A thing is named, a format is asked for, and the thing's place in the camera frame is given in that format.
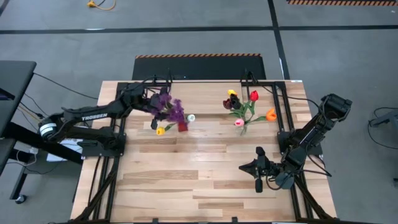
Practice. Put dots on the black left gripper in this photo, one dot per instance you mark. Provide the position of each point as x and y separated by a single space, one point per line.
146 101

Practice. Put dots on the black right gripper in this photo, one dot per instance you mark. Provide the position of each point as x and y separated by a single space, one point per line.
264 169

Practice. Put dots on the purple artificial flower bunch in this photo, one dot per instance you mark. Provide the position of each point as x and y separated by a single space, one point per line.
174 109

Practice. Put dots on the red glass vase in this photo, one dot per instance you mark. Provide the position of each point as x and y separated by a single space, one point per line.
183 127

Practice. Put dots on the blue and white tulip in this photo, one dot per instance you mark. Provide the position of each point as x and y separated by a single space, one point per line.
191 118

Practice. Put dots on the clear glass vase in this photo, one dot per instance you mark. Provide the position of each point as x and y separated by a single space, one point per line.
242 130

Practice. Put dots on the pink tulip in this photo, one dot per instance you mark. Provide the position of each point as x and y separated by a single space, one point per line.
239 123

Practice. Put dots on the orange tulip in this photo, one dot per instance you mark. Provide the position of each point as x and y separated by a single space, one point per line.
271 115

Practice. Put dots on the dark red tulip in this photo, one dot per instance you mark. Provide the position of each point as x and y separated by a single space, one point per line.
227 104

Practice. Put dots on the blackish purple tulip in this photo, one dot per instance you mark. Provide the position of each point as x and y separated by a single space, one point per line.
235 100

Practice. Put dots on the yellow and red tulip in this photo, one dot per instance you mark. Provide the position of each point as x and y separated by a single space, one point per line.
232 92

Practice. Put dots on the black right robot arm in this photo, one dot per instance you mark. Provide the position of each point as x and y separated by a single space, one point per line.
311 133

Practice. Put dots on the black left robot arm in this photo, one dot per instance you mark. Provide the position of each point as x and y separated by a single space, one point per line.
93 116

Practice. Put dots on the wooden shelf with black legs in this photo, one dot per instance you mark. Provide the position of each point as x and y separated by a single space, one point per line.
205 98

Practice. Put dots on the black floor mat striped edge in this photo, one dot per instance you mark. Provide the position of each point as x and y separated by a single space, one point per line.
199 67

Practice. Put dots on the white printed paper sheet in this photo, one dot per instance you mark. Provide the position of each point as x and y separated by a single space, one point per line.
68 146

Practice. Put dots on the black desk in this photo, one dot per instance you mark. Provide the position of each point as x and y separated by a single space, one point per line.
15 81

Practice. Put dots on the black yellow striped floor tape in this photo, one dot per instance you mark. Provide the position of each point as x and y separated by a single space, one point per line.
342 2

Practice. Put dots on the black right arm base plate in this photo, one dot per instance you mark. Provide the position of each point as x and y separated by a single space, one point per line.
284 143

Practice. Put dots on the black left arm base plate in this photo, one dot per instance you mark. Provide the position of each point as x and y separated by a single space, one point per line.
93 151

